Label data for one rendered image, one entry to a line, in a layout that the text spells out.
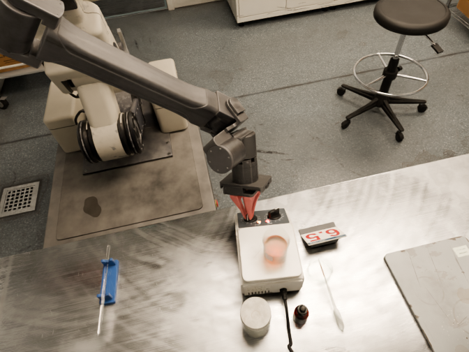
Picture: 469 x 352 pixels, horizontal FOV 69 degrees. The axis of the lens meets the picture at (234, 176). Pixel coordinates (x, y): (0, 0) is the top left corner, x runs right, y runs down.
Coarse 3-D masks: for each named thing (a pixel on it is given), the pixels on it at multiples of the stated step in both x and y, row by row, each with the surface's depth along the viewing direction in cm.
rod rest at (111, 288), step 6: (108, 264) 79; (114, 264) 79; (108, 270) 78; (114, 270) 78; (108, 276) 78; (114, 276) 77; (102, 282) 77; (108, 282) 77; (114, 282) 77; (102, 288) 76; (108, 288) 76; (114, 288) 76; (108, 294) 72; (114, 294) 75; (108, 300) 74; (114, 300) 74
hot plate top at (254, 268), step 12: (252, 228) 74; (264, 228) 73; (288, 228) 73; (240, 240) 72; (252, 240) 72; (240, 252) 71; (252, 252) 70; (288, 252) 70; (252, 264) 69; (264, 264) 69; (288, 264) 68; (300, 264) 68; (252, 276) 67; (264, 276) 67; (276, 276) 67; (288, 276) 67
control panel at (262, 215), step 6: (264, 210) 83; (282, 210) 82; (240, 216) 81; (258, 216) 81; (264, 216) 80; (282, 216) 79; (240, 222) 79; (246, 222) 78; (252, 222) 78; (264, 222) 78; (270, 222) 77; (276, 222) 77; (282, 222) 77; (288, 222) 77
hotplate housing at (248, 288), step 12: (288, 216) 80; (240, 228) 76; (240, 264) 71; (240, 276) 70; (300, 276) 68; (252, 288) 69; (264, 288) 70; (276, 288) 71; (288, 288) 71; (300, 288) 72
